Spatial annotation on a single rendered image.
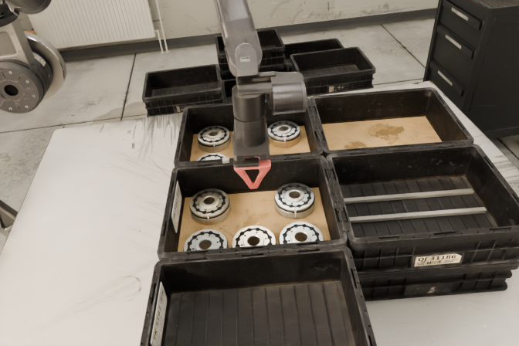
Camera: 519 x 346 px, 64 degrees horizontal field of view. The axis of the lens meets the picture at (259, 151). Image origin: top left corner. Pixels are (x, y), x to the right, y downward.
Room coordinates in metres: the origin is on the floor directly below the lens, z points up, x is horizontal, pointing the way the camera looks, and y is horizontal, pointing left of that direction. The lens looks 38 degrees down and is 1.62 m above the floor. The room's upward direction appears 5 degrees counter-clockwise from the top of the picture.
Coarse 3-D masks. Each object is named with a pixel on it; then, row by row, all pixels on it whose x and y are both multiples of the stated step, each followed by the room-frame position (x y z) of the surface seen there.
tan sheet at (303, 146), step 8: (304, 128) 1.12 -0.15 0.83; (304, 136) 1.08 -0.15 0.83; (192, 144) 1.08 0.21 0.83; (232, 144) 1.06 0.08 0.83; (272, 144) 1.05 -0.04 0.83; (296, 144) 1.04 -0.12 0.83; (304, 144) 1.03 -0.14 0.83; (192, 152) 1.04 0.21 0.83; (200, 152) 1.04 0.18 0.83; (208, 152) 1.03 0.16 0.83; (216, 152) 1.03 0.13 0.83; (224, 152) 1.03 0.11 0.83; (232, 152) 1.02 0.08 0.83; (272, 152) 1.01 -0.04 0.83; (280, 152) 1.01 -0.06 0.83; (288, 152) 1.00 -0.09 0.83; (296, 152) 1.00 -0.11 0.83; (192, 160) 1.00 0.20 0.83
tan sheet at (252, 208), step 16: (256, 192) 0.84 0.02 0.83; (272, 192) 0.83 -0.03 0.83; (240, 208) 0.78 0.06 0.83; (256, 208) 0.78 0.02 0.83; (272, 208) 0.77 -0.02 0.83; (320, 208) 0.76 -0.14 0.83; (192, 224) 0.74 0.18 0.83; (224, 224) 0.73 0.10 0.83; (240, 224) 0.73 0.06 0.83; (256, 224) 0.72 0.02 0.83; (272, 224) 0.72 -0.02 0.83; (288, 224) 0.71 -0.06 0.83; (320, 224) 0.71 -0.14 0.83
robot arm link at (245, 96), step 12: (240, 84) 0.64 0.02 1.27; (252, 84) 0.64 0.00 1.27; (264, 84) 0.64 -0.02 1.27; (240, 96) 0.62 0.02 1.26; (252, 96) 0.61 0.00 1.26; (264, 96) 0.63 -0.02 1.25; (240, 108) 0.61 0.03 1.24; (252, 108) 0.61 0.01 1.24; (264, 108) 0.63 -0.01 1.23; (252, 120) 0.61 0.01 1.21
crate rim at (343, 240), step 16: (272, 160) 0.85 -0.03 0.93; (288, 160) 0.84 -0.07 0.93; (304, 160) 0.84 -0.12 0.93; (320, 160) 0.84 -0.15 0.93; (176, 176) 0.81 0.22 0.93; (336, 208) 0.66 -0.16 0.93; (160, 240) 0.61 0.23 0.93; (336, 240) 0.57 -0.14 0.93; (160, 256) 0.56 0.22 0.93; (176, 256) 0.56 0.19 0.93
